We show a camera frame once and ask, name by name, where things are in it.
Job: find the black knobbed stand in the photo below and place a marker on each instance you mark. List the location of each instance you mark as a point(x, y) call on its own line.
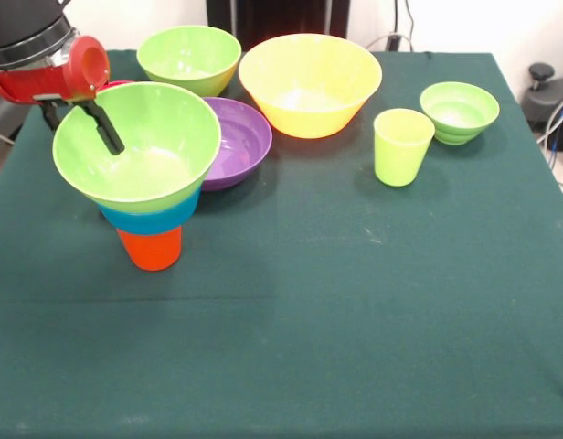
point(542, 73)

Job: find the orange cup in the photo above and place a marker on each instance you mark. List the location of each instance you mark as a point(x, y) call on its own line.
point(153, 253)

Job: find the blue bowl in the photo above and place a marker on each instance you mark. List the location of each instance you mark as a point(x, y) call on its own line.
point(149, 221)

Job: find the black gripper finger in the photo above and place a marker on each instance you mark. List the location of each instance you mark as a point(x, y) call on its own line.
point(109, 135)
point(53, 116)

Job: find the grey chair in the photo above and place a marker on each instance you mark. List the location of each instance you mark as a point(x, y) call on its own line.
point(3, 123)

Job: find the purple bowl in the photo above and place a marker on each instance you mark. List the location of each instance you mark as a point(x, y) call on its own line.
point(245, 146)

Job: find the large yellow bowl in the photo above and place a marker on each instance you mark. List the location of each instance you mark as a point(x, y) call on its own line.
point(309, 119)

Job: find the dark green tablecloth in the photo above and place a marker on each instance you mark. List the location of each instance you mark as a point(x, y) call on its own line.
point(281, 343)

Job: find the large light green bowl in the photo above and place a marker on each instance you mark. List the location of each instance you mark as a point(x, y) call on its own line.
point(144, 183)
point(185, 55)

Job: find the pink bowl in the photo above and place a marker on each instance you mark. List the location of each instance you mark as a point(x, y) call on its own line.
point(119, 83)

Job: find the small green bowl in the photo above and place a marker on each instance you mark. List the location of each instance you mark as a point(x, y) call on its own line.
point(464, 110)

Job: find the black power plug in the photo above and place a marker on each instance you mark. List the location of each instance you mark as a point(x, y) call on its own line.
point(393, 42)

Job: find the yellow-green cup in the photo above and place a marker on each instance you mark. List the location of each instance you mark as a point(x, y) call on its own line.
point(398, 164)

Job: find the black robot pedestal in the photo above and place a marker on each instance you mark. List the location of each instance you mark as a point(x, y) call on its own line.
point(272, 18)

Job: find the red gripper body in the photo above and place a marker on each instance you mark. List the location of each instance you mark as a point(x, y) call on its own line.
point(39, 84)

